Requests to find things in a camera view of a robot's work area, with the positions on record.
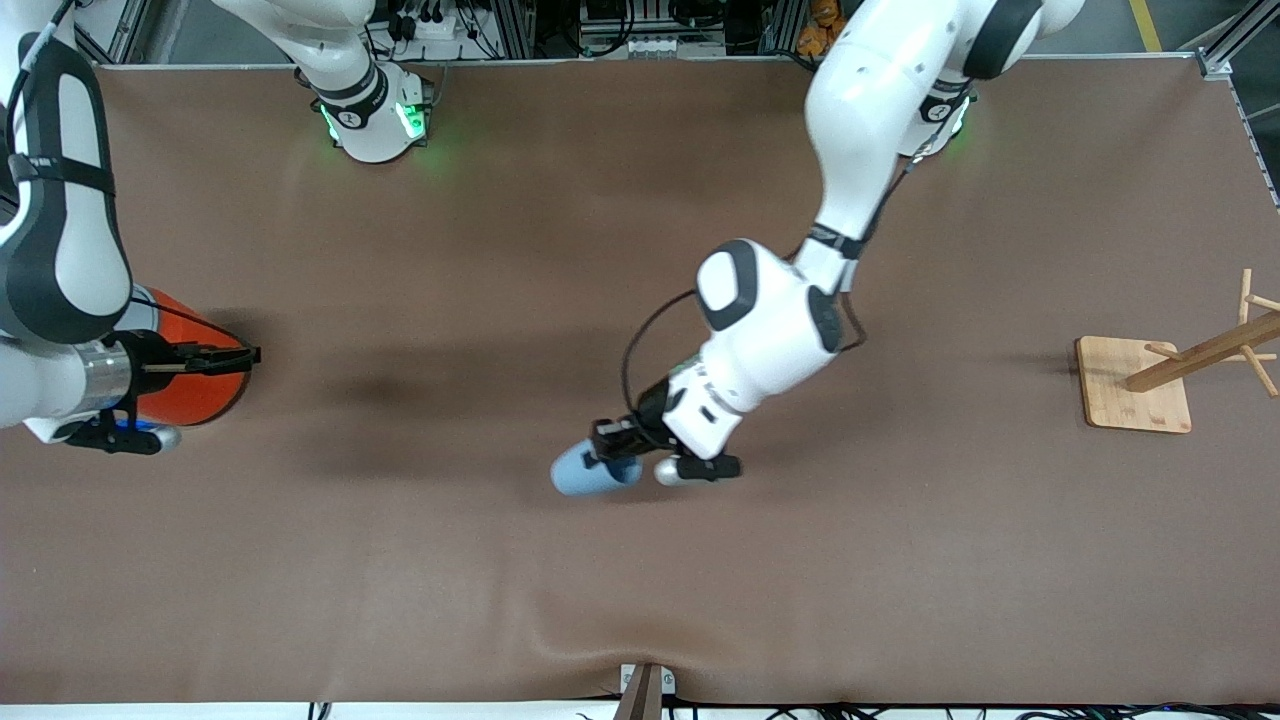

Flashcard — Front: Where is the light blue plastic cup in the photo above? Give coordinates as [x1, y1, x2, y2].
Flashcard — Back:
[550, 437, 645, 498]

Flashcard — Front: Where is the orange can with grey lid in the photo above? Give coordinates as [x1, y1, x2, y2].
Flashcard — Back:
[120, 286, 251, 428]

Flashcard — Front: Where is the brown table cover cloth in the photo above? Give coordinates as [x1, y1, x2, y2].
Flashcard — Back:
[0, 55, 1280, 707]

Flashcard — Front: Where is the white power strip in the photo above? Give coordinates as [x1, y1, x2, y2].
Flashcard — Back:
[624, 34, 728, 61]

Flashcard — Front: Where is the orange snack bags pile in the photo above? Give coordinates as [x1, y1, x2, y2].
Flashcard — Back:
[796, 0, 849, 58]

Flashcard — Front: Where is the wooden mug tree stand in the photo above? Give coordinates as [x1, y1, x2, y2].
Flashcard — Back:
[1075, 268, 1280, 435]

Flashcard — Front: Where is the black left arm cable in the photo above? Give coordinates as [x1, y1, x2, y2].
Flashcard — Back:
[620, 150, 926, 426]

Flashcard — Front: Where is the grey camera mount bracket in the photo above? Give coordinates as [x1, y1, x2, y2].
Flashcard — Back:
[612, 662, 677, 720]

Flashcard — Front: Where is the aluminium frame profile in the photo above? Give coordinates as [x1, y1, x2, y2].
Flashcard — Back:
[70, 0, 151, 69]
[1198, 0, 1280, 83]

